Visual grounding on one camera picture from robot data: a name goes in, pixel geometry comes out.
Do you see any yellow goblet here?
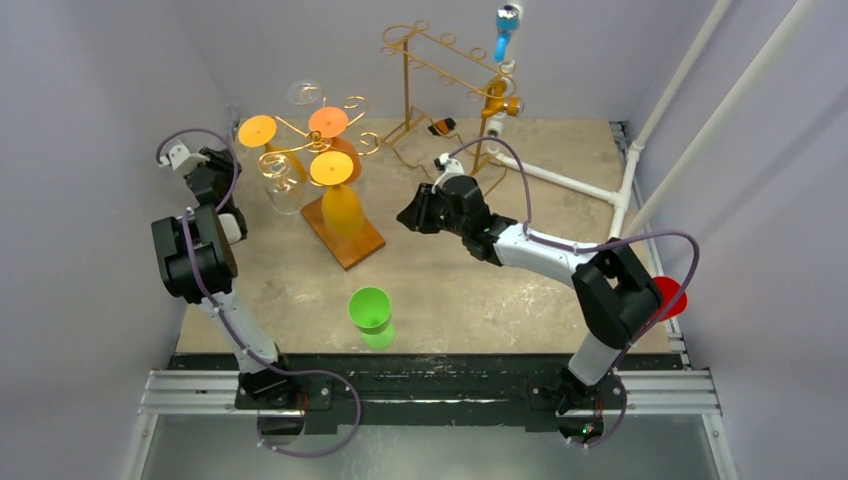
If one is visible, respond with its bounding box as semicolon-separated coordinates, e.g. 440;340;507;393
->
309;168;365;237
237;115;307;184

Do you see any yellow goblet front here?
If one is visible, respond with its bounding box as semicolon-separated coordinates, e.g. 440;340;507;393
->
309;168;365;237

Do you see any green plastic goblet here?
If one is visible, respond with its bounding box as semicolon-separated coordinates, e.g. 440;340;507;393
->
348;287;395;350

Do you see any gold scroll glass rack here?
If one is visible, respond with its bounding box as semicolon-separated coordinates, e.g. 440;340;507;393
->
239;80;385;271

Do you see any gold rectangular wire rack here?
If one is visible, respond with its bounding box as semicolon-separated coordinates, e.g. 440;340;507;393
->
380;20;523;179

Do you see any tall clear flute glass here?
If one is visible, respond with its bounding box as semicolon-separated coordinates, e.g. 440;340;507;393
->
286;80;326;107

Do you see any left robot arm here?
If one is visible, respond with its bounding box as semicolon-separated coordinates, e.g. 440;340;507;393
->
151;147;298;409

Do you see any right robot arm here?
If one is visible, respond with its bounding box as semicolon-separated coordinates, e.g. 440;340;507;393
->
397;175;664;407

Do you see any small orange black object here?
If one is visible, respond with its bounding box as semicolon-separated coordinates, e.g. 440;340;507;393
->
427;117;456;137

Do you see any orange pipe fitting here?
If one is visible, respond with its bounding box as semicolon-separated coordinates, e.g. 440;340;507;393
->
480;75;524;120

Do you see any red plastic goblet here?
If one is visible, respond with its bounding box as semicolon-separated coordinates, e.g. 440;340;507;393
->
653;276;688;323

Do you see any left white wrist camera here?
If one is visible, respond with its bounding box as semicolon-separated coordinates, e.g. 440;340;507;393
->
158;141;204;175

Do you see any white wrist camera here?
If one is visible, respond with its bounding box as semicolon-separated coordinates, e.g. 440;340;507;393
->
158;141;204;175
432;153;465;193

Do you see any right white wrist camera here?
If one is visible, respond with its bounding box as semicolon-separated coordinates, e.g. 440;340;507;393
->
432;153;465;193

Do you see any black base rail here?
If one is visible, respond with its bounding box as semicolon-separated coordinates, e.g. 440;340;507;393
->
140;354;719;435

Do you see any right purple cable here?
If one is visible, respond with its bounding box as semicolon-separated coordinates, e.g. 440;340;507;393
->
447;135;702;450

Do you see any white pvc pipe frame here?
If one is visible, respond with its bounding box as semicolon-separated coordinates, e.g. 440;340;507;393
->
486;0;826;246

